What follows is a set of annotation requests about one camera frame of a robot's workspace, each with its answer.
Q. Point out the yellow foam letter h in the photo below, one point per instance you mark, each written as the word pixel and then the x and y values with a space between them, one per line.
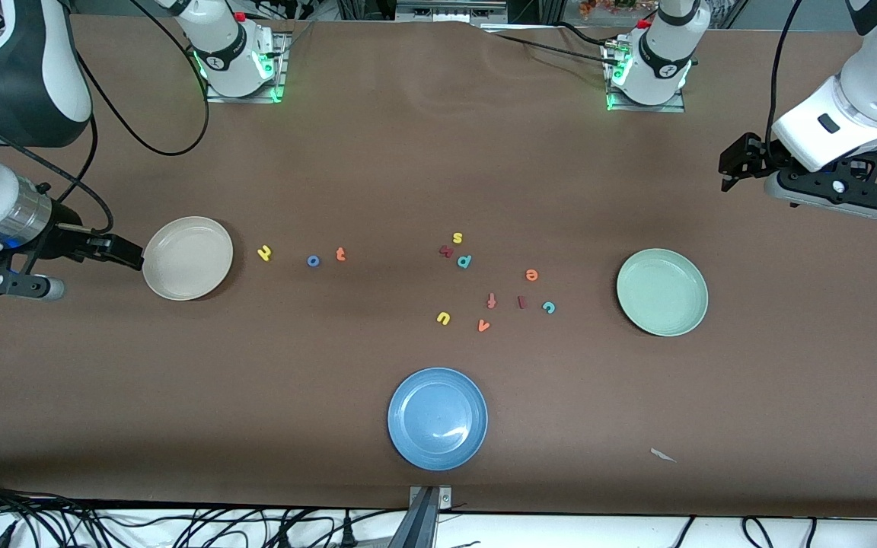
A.
pixel 263 252

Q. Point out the beige brown plate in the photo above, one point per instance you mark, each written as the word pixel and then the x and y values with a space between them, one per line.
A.
pixel 187 259

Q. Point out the green plate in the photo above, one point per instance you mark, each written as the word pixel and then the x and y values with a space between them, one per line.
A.
pixel 663 293

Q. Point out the orange artificial flowers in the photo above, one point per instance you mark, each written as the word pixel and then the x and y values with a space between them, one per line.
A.
pixel 613 6

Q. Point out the white paper scrap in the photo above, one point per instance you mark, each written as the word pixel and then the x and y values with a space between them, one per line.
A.
pixel 661 455

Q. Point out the brown table cover sheet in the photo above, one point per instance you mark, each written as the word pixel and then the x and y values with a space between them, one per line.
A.
pixel 408 152

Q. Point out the blue plate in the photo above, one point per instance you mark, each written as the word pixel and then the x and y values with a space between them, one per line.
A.
pixel 437 418

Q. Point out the silver aluminium frame rail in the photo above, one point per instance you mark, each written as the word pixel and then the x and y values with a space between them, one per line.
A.
pixel 450 11

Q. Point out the metal clamp bracket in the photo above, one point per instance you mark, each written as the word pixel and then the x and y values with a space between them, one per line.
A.
pixel 444 498

